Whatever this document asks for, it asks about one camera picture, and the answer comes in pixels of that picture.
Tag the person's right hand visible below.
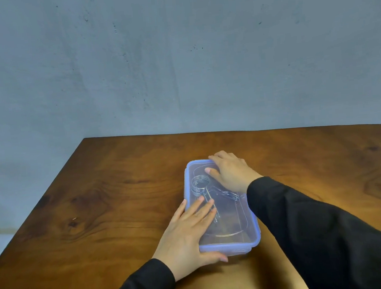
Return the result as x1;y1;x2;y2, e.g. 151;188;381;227
204;147;265;197

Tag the coiled metal wire spring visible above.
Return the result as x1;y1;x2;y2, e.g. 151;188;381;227
190;174;222;225

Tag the clear blue-rimmed plastic container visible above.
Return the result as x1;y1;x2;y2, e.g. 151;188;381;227
181;155;263;260

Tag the person's right forearm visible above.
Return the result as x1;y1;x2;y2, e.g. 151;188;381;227
245;167;381;289

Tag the person's left hand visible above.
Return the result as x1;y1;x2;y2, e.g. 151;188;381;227
148;194;230;284

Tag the bent metal wire piece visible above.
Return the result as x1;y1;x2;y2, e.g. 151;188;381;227
213;184;241;204

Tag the person's left forearm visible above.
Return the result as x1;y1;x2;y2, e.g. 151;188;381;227
83;257;177;289

